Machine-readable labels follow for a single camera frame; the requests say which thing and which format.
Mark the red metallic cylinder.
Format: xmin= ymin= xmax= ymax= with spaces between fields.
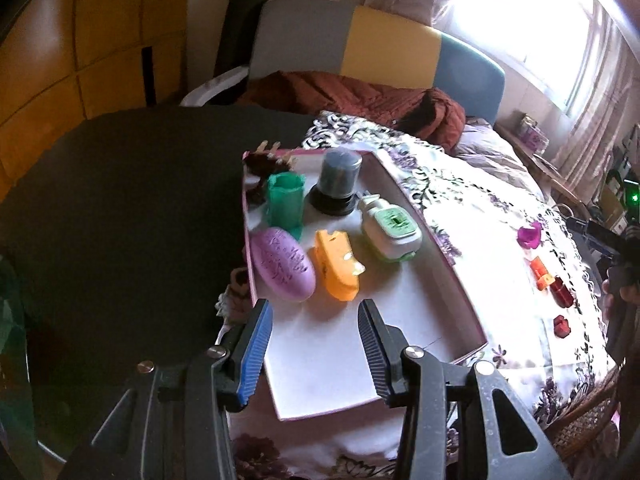
xmin=548 ymin=276 xmax=575 ymax=309

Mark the yellow orange plastic case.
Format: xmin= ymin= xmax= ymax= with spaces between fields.
xmin=314 ymin=230 xmax=366 ymax=301

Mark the orange perforated cube block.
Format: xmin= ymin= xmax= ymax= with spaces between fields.
xmin=529 ymin=257 xmax=555 ymax=290

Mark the magenta plastic spool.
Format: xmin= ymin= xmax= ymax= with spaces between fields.
xmin=516 ymin=221 xmax=542 ymax=249

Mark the purple oval soap box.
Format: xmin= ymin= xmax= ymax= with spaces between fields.
xmin=250 ymin=228 xmax=317 ymax=302

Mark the white green plug-in device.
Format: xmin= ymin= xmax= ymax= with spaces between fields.
xmin=358 ymin=194 xmax=423 ymax=262

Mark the black round clear-lidded container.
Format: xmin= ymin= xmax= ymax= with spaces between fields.
xmin=309 ymin=148 xmax=362 ymax=217

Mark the green plastic cup holder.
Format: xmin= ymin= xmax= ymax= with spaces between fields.
xmin=265 ymin=171 xmax=305 ymax=240

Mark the right hand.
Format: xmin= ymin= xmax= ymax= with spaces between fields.
xmin=602 ymin=266 xmax=639 ymax=322

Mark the pink-rimmed white tray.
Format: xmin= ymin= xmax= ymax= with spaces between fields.
xmin=241 ymin=146 xmax=490 ymax=422

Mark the small red toy piece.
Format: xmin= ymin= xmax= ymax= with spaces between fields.
xmin=553 ymin=314 xmax=572 ymax=339

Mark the white floral embroidered tablecloth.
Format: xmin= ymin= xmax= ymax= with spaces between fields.
xmin=231 ymin=112 xmax=616 ymax=479

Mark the wooden side table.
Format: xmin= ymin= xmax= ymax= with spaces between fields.
xmin=494 ymin=124 xmax=590 ymax=220

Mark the black round table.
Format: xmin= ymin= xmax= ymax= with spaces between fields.
xmin=1 ymin=106 xmax=312 ymax=456

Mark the dark brown hair clip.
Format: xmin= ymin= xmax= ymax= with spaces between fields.
xmin=243 ymin=140 xmax=292 ymax=180

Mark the rust brown quilted blanket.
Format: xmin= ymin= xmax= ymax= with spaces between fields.
xmin=239 ymin=72 xmax=466 ymax=151

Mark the bright window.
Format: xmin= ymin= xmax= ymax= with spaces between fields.
xmin=450 ymin=0 xmax=611 ymax=118

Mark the grey yellow blue headboard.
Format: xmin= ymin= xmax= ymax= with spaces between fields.
xmin=248 ymin=0 xmax=506 ymax=124

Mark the wooden wardrobe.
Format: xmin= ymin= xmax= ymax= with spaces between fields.
xmin=1 ymin=0 xmax=188 ymax=193

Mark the black camera box green light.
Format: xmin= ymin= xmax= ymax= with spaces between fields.
xmin=623 ymin=179 xmax=640 ymax=238

